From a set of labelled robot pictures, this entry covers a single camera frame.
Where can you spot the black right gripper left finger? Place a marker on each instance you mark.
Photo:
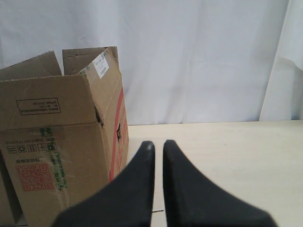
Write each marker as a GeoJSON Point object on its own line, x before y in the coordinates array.
{"type": "Point", "coordinates": [125, 202]}

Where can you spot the white backdrop curtain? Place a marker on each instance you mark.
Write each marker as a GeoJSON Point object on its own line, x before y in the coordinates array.
{"type": "Point", "coordinates": [182, 61]}

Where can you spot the tall printed cardboard box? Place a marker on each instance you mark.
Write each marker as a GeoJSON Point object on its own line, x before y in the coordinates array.
{"type": "Point", "coordinates": [63, 132]}

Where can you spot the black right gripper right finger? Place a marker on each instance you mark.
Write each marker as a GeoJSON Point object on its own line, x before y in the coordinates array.
{"type": "Point", "coordinates": [192, 200]}

